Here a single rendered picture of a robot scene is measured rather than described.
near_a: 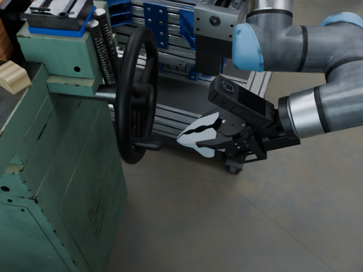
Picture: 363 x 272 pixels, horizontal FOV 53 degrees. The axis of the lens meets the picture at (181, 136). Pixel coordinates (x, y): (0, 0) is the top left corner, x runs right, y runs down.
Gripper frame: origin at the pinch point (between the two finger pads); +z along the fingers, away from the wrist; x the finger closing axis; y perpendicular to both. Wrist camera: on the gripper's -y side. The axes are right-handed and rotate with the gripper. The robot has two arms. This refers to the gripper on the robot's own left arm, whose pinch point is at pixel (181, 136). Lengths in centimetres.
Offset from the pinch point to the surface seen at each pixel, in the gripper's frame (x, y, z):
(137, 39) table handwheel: 11.9, -15.3, 2.7
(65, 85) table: 6.7, -14.9, 19.4
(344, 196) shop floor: 46, 104, -13
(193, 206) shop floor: 31, 72, 42
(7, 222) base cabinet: -10.8, 2.3, 46.3
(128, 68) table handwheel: 5.1, -14.2, 3.5
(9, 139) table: -8.5, -17.6, 22.3
